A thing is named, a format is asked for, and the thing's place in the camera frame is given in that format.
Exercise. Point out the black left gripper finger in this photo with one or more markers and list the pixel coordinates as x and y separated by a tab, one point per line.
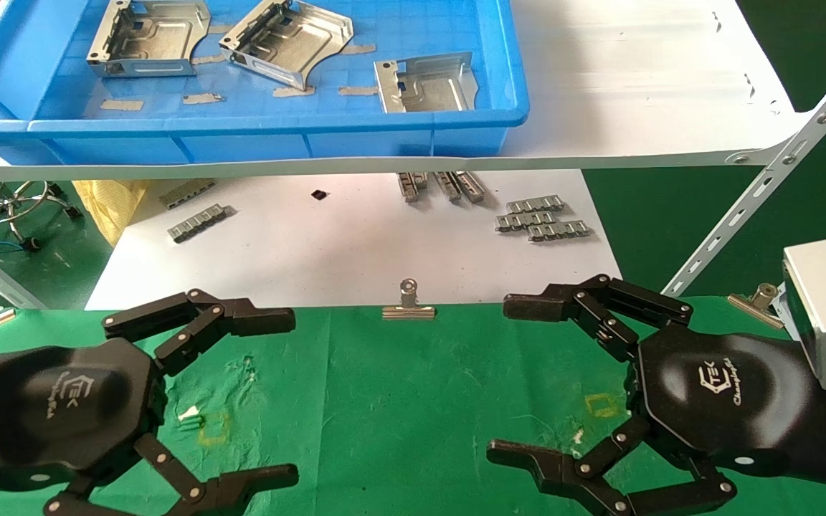
255	319

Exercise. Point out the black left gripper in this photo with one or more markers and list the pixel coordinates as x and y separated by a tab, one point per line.
62	416

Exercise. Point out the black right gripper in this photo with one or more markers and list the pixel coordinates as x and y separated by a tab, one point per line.
728	401

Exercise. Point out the silver sheet metal bracket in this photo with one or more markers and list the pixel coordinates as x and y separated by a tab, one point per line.
434	89
291	39
148	39

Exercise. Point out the grey metal clip strip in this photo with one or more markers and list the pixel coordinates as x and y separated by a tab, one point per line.
558	231
198	223
536	204
447	188
470	186
421	180
525	221
407	188
187	193

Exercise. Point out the white shelf board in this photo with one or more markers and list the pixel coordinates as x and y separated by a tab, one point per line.
355	265
635	86

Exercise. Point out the small black chip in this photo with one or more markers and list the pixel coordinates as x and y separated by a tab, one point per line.
319	194

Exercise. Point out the green table cloth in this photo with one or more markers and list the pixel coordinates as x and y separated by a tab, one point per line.
399	401

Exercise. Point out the blue plastic bin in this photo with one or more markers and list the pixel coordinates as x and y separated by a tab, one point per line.
277	136

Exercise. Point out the yellow plastic bag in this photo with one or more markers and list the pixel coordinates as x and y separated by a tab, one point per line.
108	208

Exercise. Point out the beige tape piece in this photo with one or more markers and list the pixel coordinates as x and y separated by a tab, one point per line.
293	91
209	59
122	104
203	98
358	90

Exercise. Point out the white slotted rack post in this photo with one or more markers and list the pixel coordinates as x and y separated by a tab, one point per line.
22	294
736	215

